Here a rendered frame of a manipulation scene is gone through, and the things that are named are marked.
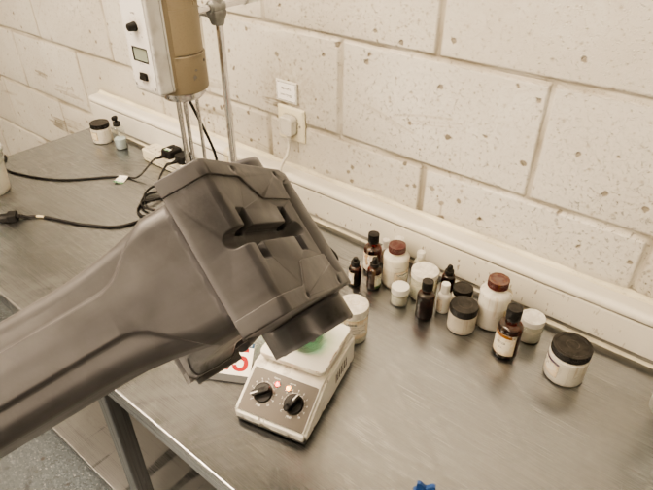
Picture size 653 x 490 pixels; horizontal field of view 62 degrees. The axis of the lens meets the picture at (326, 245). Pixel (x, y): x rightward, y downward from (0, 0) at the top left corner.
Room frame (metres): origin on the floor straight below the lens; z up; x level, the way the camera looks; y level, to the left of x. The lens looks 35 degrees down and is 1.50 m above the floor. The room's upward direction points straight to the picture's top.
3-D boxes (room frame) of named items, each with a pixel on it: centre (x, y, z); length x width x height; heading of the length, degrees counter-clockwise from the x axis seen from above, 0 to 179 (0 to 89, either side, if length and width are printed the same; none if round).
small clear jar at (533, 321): (0.76, -0.39, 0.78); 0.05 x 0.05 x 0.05
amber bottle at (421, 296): (0.82, -0.20, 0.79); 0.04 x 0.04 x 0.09
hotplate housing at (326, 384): (0.65, 0.05, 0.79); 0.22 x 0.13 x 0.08; 155
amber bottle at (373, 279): (0.92, -0.10, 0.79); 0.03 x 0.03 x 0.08
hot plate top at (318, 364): (0.67, 0.03, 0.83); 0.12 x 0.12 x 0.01; 65
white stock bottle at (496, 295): (0.81, -0.32, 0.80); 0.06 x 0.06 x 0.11
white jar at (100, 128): (1.66, 0.73, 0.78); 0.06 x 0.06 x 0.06
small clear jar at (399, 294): (0.86, -0.15, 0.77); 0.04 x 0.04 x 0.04
